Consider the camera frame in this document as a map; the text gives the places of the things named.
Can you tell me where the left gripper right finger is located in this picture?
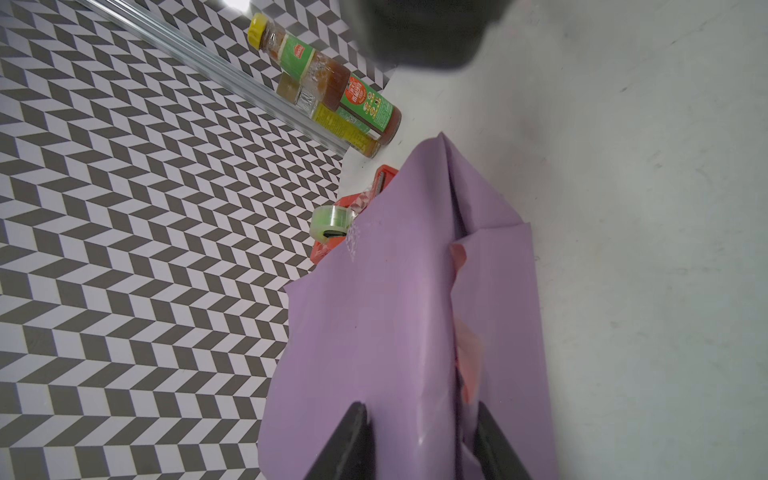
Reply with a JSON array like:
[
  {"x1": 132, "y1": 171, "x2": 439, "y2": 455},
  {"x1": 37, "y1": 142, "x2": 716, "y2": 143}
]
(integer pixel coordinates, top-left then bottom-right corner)
[{"x1": 473, "y1": 402, "x2": 531, "y2": 480}]

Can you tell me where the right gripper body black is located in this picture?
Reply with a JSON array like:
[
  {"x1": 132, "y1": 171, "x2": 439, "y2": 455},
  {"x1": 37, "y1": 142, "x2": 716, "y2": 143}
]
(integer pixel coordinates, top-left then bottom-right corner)
[{"x1": 339, "y1": 0, "x2": 513, "y2": 69}]

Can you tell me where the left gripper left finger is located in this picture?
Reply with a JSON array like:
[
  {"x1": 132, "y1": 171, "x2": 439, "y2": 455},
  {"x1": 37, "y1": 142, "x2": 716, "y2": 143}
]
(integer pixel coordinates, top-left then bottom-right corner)
[{"x1": 305, "y1": 401, "x2": 375, "y2": 480}]

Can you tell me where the pink wrapping paper sheet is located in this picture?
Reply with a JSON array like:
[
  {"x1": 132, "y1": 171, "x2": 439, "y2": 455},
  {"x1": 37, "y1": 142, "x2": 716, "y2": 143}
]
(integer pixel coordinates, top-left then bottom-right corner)
[{"x1": 258, "y1": 135, "x2": 558, "y2": 479}]

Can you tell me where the green sauce bottle yellow cap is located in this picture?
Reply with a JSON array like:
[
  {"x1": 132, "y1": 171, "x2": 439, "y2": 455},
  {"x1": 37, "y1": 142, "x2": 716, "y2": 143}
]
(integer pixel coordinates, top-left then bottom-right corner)
[{"x1": 247, "y1": 13, "x2": 402, "y2": 158}]

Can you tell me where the red tape dispenser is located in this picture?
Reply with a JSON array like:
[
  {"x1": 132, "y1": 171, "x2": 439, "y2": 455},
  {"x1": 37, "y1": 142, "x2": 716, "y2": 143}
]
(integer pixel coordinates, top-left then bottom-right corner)
[{"x1": 309, "y1": 165, "x2": 398, "y2": 265}]

